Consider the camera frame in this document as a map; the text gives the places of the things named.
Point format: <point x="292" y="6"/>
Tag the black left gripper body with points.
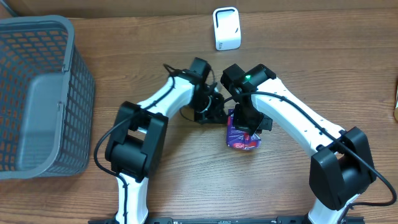
<point x="208" y="108"/>

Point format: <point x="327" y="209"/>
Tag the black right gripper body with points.
<point x="247" y="117"/>

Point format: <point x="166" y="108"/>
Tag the red purple pad package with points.
<point x="239" y="139"/>

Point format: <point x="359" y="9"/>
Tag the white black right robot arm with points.
<point x="340" y="161"/>

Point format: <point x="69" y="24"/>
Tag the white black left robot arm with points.
<point x="136" y="140"/>

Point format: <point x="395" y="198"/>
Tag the white barcode scanner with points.
<point x="227" y="28"/>

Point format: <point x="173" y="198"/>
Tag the gray plastic shopping basket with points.
<point x="47" y="99"/>

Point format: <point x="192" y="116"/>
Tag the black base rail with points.
<point x="276" y="220"/>

